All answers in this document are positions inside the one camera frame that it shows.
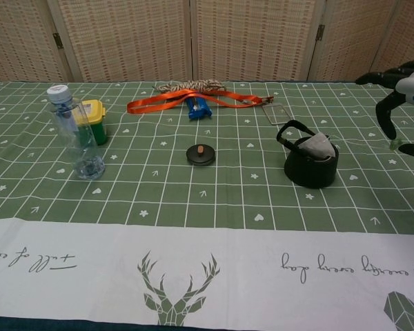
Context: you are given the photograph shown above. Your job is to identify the grey tea bag with string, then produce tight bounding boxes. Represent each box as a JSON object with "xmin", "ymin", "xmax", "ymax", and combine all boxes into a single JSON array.
[{"xmin": 298, "ymin": 132, "xmax": 403, "ymax": 161}]

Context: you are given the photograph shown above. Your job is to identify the black cast-iron teapot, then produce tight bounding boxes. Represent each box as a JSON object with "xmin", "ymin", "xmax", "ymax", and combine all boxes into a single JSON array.
[{"xmin": 275, "ymin": 119, "xmax": 339, "ymax": 189}]

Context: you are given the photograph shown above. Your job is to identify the black teapot lid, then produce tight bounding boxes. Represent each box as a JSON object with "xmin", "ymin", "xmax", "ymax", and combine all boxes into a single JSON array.
[{"xmin": 186, "ymin": 144, "xmax": 217, "ymax": 168}]

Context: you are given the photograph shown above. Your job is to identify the clear badge holder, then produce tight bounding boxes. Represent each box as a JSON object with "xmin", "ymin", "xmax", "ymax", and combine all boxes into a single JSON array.
[{"xmin": 262, "ymin": 103, "xmax": 291, "ymax": 125}]

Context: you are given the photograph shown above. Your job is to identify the blue clip object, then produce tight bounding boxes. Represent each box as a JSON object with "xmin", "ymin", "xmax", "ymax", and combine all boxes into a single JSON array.
[{"xmin": 187, "ymin": 97, "xmax": 213, "ymax": 121}]

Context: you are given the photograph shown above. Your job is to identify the green grid deer tablecloth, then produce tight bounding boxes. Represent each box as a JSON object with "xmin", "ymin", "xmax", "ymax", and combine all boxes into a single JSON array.
[{"xmin": 0, "ymin": 81, "xmax": 414, "ymax": 328}]

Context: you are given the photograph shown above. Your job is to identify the woven folding screen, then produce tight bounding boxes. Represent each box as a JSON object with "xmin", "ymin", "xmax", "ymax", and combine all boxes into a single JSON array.
[{"xmin": 0, "ymin": 0, "xmax": 414, "ymax": 87}]

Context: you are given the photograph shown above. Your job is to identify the yellow-lidded green box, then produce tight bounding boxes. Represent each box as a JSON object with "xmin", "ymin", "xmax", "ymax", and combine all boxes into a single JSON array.
[{"xmin": 72, "ymin": 99, "xmax": 108, "ymax": 146}]

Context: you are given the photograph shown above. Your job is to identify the clear plastic water bottle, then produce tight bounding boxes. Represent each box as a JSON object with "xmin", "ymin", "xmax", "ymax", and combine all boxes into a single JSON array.
[{"xmin": 47, "ymin": 84, "xmax": 106, "ymax": 181}]

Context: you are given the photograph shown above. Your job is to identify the striped rope bundle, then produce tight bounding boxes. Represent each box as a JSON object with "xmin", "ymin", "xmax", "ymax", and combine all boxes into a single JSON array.
[{"xmin": 152, "ymin": 79, "xmax": 228, "ymax": 94}]

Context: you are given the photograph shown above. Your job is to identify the orange lanyard strap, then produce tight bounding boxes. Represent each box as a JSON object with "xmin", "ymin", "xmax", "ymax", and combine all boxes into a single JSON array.
[{"xmin": 126, "ymin": 88, "xmax": 275, "ymax": 114}]

